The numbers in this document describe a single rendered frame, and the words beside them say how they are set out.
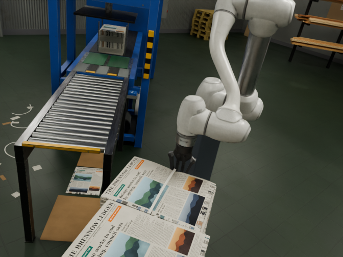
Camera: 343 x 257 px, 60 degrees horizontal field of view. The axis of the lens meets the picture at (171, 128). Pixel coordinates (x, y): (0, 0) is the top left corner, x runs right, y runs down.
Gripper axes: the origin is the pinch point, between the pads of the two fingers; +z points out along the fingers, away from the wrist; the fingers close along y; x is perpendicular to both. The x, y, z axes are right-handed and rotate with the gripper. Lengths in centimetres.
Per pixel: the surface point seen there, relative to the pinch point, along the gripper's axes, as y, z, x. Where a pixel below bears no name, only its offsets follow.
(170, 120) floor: -63, 96, 242
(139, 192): -8.9, -10.0, -26.8
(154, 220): 0.8, -10.5, -37.7
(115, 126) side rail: -58, 16, 56
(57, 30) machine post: -153, -19, 129
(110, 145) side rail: -50, 16, 33
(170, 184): 0.2, -9.8, -16.9
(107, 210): -14.7, -10.7, -40.6
